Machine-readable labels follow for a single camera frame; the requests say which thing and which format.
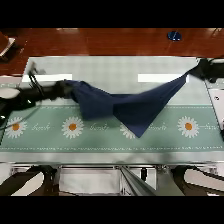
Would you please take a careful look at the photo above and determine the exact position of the silver frame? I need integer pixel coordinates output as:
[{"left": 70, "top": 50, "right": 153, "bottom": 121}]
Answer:
[{"left": 0, "top": 161, "right": 224, "bottom": 197}]

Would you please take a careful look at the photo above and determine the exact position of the black cable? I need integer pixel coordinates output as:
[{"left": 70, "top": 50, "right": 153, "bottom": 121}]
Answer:
[{"left": 0, "top": 103, "right": 42, "bottom": 130}]

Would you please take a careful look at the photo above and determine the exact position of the blue shirt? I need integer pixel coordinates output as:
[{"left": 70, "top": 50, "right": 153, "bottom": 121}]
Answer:
[{"left": 64, "top": 73, "right": 198, "bottom": 140}]

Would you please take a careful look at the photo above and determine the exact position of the blue round disc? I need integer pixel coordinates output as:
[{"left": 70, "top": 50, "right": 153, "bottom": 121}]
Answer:
[{"left": 166, "top": 30, "right": 183, "bottom": 42}]

